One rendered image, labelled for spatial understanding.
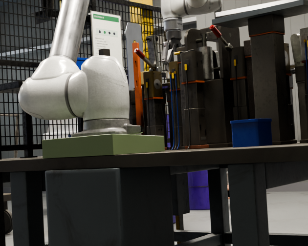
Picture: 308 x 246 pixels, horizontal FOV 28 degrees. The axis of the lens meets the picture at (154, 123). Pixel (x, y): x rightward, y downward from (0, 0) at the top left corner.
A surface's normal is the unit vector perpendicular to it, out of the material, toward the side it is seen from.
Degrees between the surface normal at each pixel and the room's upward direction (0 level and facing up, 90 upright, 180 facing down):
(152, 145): 90
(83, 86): 82
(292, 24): 90
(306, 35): 90
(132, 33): 90
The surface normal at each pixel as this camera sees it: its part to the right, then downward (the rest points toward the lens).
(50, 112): -0.26, 0.66
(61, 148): -0.55, 0.00
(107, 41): 0.74, -0.07
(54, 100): -0.31, 0.20
